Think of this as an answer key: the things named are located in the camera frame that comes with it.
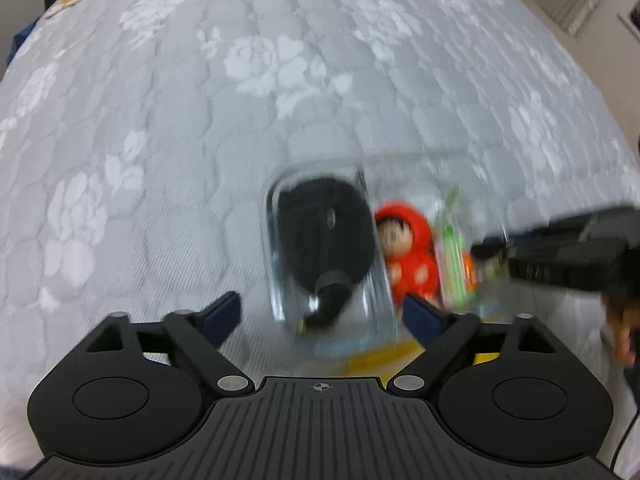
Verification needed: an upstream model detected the clear glass divided container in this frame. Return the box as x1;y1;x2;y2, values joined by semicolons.
264;151;502;358

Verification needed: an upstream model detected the red hooded doll figure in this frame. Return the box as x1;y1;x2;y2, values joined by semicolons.
374;200;439;309

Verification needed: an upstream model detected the pink green toy box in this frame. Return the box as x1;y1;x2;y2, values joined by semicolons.
434;186;499;310

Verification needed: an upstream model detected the black plush cat keychain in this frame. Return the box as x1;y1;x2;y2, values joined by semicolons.
277;177;376;333

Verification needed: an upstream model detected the person right hand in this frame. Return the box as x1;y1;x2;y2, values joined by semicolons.
602;294;639;367

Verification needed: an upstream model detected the yellow plastic container lid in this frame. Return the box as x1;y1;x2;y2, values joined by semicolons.
344;339;501;378

